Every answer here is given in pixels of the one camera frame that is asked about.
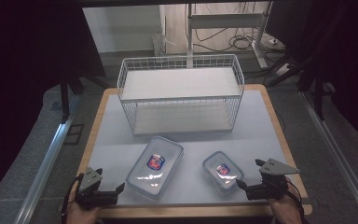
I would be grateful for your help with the black stand legs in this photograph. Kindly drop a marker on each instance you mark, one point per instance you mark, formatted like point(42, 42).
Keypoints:
point(64, 99)
point(318, 93)

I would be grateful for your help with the white metal stand frame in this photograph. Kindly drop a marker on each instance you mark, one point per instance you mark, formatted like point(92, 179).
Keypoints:
point(227, 20)

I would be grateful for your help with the small clear lidded food container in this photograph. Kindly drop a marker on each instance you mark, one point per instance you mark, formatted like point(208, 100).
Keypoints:
point(223, 171)

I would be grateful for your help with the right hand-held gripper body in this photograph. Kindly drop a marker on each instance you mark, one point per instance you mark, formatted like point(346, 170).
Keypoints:
point(268, 183)

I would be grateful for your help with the white power strip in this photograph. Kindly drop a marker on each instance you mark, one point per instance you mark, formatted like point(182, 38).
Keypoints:
point(283, 70)

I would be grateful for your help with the light blue table mat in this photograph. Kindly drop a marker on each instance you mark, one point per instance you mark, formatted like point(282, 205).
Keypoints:
point(254, 130)

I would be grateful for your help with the person's right hand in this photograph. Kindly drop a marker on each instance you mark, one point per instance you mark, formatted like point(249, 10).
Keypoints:
point(284, 208)

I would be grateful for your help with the aluminium rail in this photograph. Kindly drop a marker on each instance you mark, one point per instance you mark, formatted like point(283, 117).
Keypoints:
point(43, 174)
point(338, 155)

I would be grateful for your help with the large clear lidded food container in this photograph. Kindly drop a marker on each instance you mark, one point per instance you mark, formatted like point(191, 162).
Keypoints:
point(155, 168)

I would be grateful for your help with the person's left hand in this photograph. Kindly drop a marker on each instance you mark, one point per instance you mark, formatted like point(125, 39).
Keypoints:
point(82, 214)

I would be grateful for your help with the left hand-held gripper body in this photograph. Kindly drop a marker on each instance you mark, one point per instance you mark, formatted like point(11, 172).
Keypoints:
point(90, 189)

